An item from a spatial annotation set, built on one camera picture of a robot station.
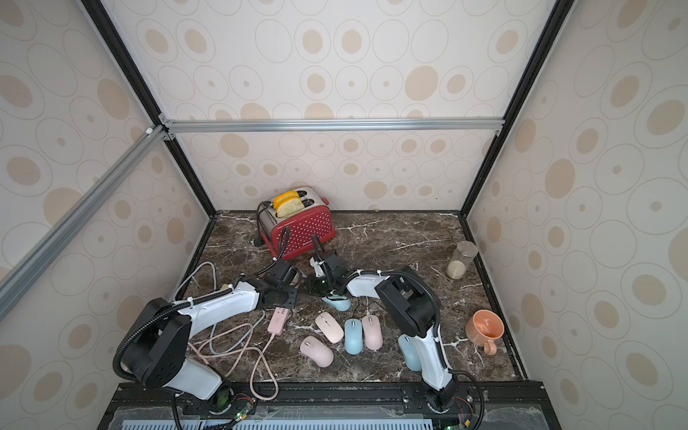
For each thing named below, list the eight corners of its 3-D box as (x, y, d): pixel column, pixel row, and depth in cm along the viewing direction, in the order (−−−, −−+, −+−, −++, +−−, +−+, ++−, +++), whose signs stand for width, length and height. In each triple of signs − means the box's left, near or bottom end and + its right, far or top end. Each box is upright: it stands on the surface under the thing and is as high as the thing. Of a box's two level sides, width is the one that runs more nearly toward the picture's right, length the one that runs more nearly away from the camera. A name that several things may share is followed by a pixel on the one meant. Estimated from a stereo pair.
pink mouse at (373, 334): (365, 350, 84) (366, 347, 82) (361, 318, 91) (362, 314, 88) (383, 349, 84) (384, 346, 82) (378, 317, 91) (378, 313, 89)
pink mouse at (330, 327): (335, 347, 85) (334, 345, 83) (313, 320, 90) (313, 318, 89) (347, 336, 87) (347, 334, 85) (325, 311, 92) (325, 308, 91)
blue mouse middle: (344, 355, 83) (344, 352, 81) (344, 322, 90) (344, 318, 88) (363, 355, 83) (363, 352, 81) (362, 322, 90) (362, 318, 88)
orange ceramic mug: (471, 359, 83) (482, 350, 76) (460, 320, 90) (470, 309, 83) (499, 359, 83) (513, 350, 76) (486, 320, 90) (498, 309, 83)
